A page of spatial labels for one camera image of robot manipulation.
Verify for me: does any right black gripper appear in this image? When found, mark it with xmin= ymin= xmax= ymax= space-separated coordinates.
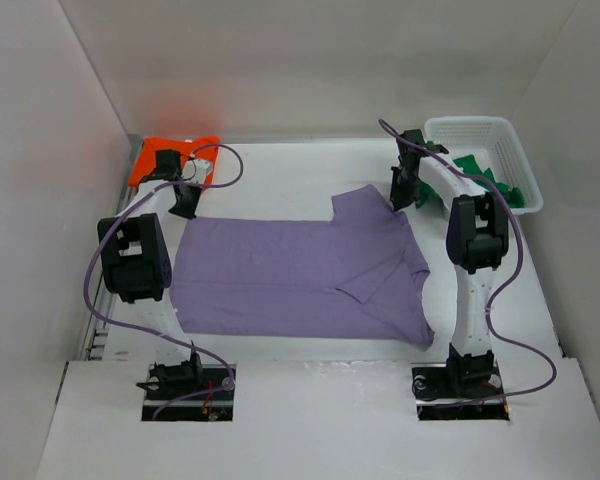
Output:
xmin=390 ymin=166 xmax=422 ymax=213

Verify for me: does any orange t-shirt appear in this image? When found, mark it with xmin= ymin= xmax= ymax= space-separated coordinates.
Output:
xmin=128 ymin=136 xmax=220 ymax=188

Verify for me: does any green t-shirt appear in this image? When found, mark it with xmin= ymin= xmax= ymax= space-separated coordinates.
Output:
xmin=412 ymin=141 xmax=526 ymax=211

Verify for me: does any lavender t-shirt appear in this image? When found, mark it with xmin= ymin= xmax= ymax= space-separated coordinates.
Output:
xmin=170 ymin=185 xmax=434 ymax=348

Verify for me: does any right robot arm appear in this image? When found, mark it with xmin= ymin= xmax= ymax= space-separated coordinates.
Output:
xmin=390 ymin=129 xmax=509 ymax=402

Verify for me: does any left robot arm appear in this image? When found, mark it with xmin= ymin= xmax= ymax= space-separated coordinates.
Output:
xmin=97 ymin=149 xmax=205 ymax=399

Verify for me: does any white plastic bin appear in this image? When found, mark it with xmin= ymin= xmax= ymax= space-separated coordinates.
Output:
xmin=424 ymin=116 xmax=544 ymax=215

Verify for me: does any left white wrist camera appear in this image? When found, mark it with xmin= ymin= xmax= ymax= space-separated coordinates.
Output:
xmin=182 ymin=157 xmax=215 ymax=185

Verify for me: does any aluminium rail left edge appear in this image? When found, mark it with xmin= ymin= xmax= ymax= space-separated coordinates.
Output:
xmin=78 ymin=133 xmax=144 ymax=361

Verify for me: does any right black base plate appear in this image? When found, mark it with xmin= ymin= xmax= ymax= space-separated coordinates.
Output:
xmin=412 ymin=364 xmax=509 ymax=421

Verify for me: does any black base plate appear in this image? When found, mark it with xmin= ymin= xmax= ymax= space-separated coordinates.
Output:
xmin=412 ymin=364 xmax=509 ymax=421
xmin=136 ymin=365 xmax=235 ymax=423

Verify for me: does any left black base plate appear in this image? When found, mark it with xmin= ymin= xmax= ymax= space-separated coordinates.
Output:
xmin=136 ymin=365 xmax=235 ymax=423

